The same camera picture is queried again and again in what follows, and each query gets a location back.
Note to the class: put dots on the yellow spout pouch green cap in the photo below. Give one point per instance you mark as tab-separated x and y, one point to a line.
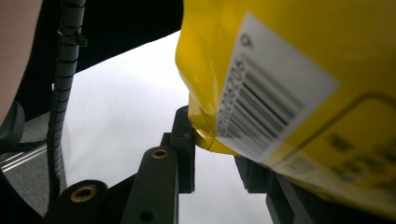
280	62

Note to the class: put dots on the black curtain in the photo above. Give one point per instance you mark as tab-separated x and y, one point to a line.
124	25

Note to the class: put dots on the metal floor rail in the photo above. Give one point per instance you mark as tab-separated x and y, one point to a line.
21	158

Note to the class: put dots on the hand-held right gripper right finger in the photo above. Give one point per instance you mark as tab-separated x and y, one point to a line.
258	183

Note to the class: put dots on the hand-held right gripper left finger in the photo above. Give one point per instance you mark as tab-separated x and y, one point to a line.
183	149

